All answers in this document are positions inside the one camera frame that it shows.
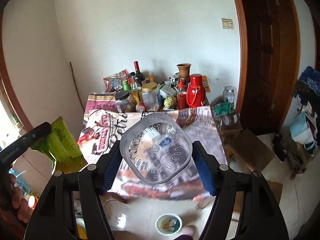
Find brown clay vase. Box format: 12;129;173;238
177;63;191;82

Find clear square plastic container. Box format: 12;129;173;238
119;113;199;187

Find red thermos with rope handle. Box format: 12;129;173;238
187;74;206;108

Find clear jar with black lid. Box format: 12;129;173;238
115;91;136;113

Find lime green snack wrapper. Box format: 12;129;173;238
31;116;87;174

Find blue label plastic cup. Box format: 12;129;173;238
146;132;177;156

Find green cap bottle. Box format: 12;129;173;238
122;80;131;91

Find dark wooden door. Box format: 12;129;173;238
234;0;300;135

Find newspaper print tablecloth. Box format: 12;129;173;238
78;105;227;201

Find dark wine bottle red cap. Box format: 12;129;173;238
134;61;145;86

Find glass jar lying sideways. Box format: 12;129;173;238
221;111;240;129

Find small glass jar right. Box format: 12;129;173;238
223;86;235;104

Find red white tipped can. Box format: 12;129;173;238
136;102;146;113

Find green white carton box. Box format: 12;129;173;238
159;84;177;99

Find red sauce squeeze bottle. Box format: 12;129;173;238
177;79;188;109

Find green crumpled cloth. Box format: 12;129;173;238
213;102;233;117

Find wall light switch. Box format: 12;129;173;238
221;18;234;30

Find clear jar with gold lid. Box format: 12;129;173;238
142;82;162;112

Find person's left hand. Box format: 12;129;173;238
9;174;33;223

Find green custard apple fruit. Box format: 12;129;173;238
164;96;177;109

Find red snack package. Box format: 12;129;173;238
103;69;129;90

